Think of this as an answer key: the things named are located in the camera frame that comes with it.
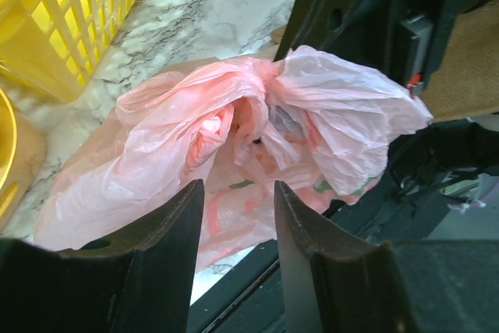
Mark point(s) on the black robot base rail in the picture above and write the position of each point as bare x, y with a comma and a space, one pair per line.
448, 167

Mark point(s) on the small yellow plastic bin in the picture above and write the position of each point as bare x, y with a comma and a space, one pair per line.
23, 150

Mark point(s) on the brown burlap tote bag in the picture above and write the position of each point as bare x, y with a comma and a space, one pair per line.
464, 68

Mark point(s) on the large yellow shopping basket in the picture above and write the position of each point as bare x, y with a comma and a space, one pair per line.
54, 46

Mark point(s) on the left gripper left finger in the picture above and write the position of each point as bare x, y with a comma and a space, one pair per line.
136, 279

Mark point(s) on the pink plastic grocery bag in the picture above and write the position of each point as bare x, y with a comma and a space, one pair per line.
214, 121

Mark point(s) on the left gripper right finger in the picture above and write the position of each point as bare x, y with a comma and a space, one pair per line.
333, 281

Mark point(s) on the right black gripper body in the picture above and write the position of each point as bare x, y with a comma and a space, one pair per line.
404, 39

